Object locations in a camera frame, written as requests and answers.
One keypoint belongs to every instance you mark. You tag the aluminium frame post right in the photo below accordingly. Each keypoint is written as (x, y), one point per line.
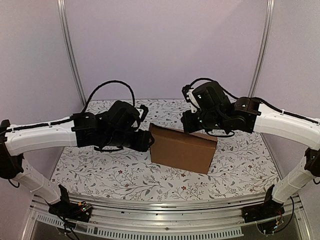
(270, 5)

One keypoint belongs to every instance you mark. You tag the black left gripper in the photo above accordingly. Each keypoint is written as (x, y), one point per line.
(142, 144)

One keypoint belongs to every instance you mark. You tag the floral patterned table mat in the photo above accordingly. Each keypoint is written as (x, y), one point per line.
(242, 165)

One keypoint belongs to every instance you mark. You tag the aluminium frame post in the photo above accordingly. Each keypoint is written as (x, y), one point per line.
(61, 5)
(270, 5)

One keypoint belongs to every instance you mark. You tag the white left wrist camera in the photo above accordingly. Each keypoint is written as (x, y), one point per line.
(143, 112)

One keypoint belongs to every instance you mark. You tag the brown cardboard box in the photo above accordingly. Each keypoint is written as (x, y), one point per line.
(173, 148)

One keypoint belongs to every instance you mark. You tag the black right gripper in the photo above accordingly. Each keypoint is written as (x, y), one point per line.
(188, 122)

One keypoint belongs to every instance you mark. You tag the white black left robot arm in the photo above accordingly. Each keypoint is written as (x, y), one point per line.
(80, 130)

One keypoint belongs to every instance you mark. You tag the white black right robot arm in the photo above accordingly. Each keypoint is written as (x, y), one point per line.
(259, 116)

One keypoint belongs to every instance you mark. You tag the aluminium front rail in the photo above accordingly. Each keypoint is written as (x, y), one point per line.
(115, 219)

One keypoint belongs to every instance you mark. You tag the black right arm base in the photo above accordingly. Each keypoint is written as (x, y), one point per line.
(268, 209)

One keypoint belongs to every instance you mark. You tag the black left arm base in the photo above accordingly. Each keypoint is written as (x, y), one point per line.
(80, 211)

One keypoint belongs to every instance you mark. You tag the aluminium frame post left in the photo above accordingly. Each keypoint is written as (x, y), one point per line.
(61, 5)

